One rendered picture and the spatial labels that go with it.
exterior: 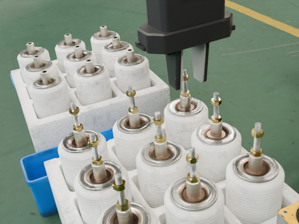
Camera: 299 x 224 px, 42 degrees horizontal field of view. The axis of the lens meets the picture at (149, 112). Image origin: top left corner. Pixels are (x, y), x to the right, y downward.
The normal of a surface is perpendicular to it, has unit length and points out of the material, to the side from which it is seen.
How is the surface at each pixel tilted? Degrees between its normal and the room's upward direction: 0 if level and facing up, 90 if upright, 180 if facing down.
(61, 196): 0
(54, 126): 90
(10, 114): 0
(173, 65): 89
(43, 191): 92
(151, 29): 1
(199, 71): 89
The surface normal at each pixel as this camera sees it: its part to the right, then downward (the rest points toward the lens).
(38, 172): 0.42, 0.41
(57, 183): -0.09, -0.85
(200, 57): -0.89, 0.29
